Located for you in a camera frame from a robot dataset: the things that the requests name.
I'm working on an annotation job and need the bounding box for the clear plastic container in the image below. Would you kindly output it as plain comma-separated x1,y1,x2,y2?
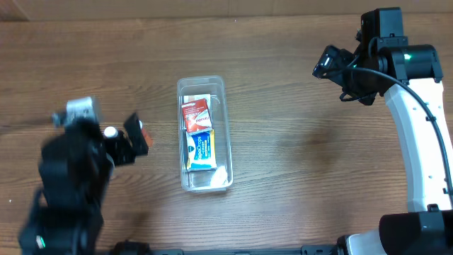
177,75,233,192

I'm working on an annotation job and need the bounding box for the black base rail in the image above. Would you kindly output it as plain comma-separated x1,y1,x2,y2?
108,241,345,255

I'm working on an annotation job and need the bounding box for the white blue plaster box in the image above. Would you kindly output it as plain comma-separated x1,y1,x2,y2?
183,94,211,108

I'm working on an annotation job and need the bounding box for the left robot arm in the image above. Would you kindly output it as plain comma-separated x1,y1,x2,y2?
18,113,149,254

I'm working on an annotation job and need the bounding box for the blue yellow lozenge box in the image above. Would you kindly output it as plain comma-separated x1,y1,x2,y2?
186,130,217,171

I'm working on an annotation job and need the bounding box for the dark syrup bottle white cap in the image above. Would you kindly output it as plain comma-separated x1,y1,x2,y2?
103,126,123,149

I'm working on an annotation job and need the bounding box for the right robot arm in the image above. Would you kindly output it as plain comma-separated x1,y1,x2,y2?
313,7,452,254

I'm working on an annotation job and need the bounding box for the red white medicine box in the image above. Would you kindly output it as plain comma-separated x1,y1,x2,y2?
181,98,212,135

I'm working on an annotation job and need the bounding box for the orange tablet tube white cap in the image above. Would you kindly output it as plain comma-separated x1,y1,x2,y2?
139,121,153,147

